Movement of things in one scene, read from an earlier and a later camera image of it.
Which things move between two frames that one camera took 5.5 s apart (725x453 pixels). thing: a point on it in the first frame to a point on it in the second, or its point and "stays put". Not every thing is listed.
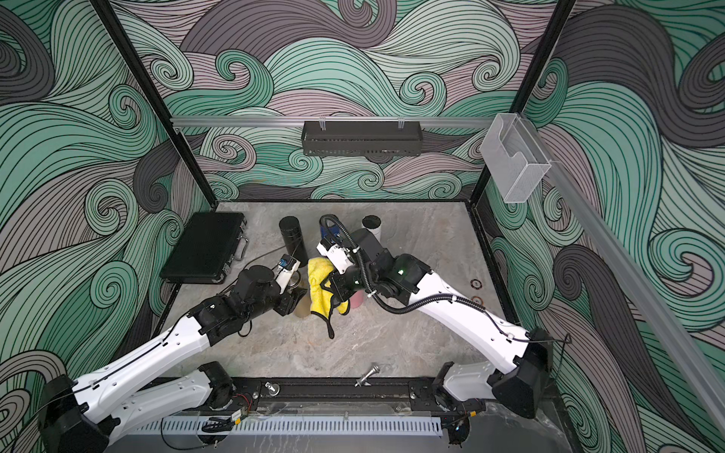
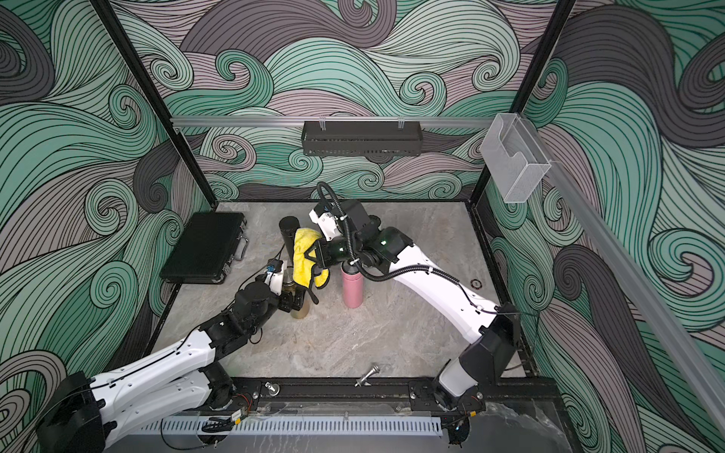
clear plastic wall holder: [515, 159] stays put
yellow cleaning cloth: [320, 298] to [304, 239]
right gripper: [341, 289] to [325, 258]
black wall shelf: [362, 139] stays put
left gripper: [288, 301] stays put
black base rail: [415, 393] stays put
